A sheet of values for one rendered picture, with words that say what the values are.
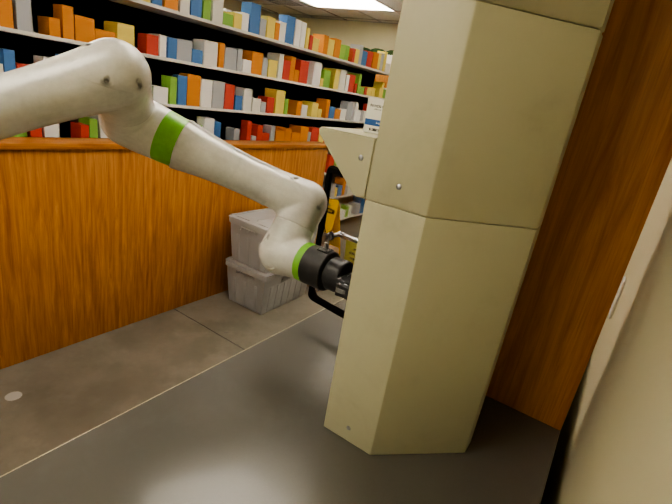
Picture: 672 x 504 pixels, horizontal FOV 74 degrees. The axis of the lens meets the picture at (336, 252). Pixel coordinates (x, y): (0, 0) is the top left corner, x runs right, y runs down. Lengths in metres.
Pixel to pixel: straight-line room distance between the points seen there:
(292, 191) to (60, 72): 0.48
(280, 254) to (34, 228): 1.80
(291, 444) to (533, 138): 0.68
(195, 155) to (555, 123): 0.70
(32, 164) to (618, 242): 2.35
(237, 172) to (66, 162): 1.67
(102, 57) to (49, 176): 1.70
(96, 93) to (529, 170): 0.74
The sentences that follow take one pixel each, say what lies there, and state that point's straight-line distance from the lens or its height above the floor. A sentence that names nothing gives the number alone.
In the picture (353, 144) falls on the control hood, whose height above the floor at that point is 1.49.
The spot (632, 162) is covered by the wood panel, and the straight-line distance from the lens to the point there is 1.01.
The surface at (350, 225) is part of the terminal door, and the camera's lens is 1.16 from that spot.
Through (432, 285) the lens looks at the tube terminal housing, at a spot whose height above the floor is 1.30.
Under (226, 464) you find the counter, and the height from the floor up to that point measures 0.94.
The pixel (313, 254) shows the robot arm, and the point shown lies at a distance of 0.96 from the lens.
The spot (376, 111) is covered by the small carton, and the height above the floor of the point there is 1.55.
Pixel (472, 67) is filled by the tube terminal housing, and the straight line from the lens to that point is 0.69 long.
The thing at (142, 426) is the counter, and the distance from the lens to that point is 0.95.
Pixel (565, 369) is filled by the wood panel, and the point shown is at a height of 1.09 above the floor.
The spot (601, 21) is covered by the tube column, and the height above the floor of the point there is 1.72.
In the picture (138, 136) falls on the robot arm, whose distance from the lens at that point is 1.06.
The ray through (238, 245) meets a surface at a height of 0.46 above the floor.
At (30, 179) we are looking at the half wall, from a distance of 2.56.
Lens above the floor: 1.56
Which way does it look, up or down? 19 degrees down
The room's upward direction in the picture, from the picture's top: 10 degrees clockwise
